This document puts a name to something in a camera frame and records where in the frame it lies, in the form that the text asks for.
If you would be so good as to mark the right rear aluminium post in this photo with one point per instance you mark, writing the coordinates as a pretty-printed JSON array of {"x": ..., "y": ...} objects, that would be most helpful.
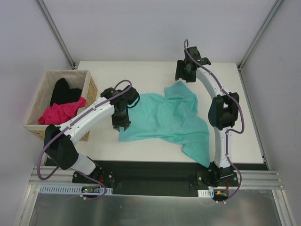
[{"x": 260, "y": 33}]

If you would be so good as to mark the aluminium front frame rail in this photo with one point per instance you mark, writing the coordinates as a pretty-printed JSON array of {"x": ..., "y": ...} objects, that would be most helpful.
[{"x": 248, "y": 179}]

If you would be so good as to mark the white cable duct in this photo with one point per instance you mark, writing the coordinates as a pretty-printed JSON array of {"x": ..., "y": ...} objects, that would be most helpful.
[
  {"x": 61, "y": 189},
  {"x": 211, "y": 193}
]

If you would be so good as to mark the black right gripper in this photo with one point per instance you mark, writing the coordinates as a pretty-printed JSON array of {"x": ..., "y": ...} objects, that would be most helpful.
[{"x": 182, "y": 73}]

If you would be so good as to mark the teal t shirt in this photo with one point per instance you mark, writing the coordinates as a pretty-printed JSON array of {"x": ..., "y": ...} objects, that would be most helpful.
[{"x": 172, "y": 118}]

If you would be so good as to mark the right white cable duct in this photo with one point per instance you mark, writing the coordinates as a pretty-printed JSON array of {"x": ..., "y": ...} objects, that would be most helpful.
[{"x": 211, "y": 193}]

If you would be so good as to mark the left rear aluminium post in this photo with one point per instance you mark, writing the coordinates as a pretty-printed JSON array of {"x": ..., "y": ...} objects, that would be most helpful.
[{"x": 56, "y": 34}]

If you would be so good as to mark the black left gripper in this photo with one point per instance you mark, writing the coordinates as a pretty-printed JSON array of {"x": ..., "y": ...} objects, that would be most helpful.
[{"x": 121, "y": 123}]

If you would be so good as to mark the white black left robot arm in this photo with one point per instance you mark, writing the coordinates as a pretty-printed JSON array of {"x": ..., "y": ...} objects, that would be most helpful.
[{"x": 60, "y": 141}]

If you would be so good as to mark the left white cable duct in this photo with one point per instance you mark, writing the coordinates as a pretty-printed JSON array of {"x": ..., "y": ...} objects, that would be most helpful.
[{"x": 61, "y": 189}]

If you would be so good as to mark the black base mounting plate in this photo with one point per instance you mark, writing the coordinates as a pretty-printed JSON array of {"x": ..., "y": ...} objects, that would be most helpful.
[{"x": 178, "y": 189}]

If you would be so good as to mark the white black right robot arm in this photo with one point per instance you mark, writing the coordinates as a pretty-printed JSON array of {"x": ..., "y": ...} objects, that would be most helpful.
[{"x": 222, "y": 114}]

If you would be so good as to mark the pink t shirt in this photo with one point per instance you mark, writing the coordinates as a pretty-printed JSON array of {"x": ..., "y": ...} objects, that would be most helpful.
[{"x": 58, "y": 114}]

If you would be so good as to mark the aluminium post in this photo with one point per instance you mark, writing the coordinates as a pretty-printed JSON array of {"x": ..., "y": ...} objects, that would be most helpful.
[
  {"x": 56, "y": 34},
  {"x": 260, "y": 33}
]

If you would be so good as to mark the black t shirt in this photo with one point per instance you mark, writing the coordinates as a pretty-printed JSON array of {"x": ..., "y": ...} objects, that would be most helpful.
[{"x": 63, "y": 94}]

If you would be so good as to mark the wicker laundry basket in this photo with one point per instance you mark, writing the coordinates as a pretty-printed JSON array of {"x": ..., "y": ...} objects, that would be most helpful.
[{"x": 81, "y": 79}]

